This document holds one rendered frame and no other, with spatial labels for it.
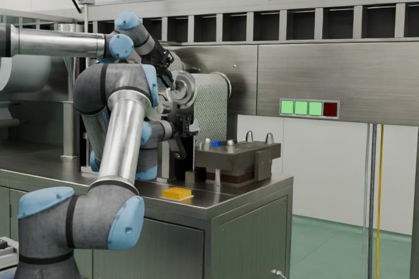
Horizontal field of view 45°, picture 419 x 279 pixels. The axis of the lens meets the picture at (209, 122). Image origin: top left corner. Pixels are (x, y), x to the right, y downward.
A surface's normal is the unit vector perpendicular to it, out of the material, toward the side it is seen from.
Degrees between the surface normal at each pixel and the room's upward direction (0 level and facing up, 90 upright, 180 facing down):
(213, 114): 90
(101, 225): 79
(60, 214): 59
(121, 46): 90
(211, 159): 90
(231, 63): 90
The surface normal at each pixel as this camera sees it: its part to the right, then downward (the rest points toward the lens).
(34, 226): -0.11, 0.09
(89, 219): -0.01, -0.27
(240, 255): 0.84, 0.07
